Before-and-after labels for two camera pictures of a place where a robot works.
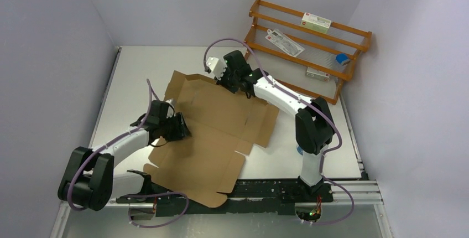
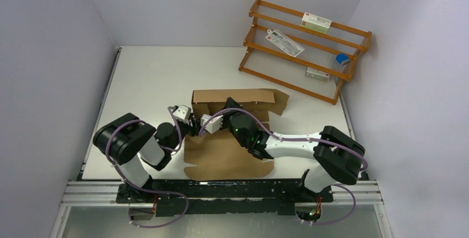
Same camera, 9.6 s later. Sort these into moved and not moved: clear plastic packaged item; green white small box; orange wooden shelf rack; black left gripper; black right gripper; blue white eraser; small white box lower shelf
Moved: black left gripper; black right gripper
Not moved: clear plastic packaged item; blue white eraser; green white small box; small white box lower shelf; orange wooden shelf rack
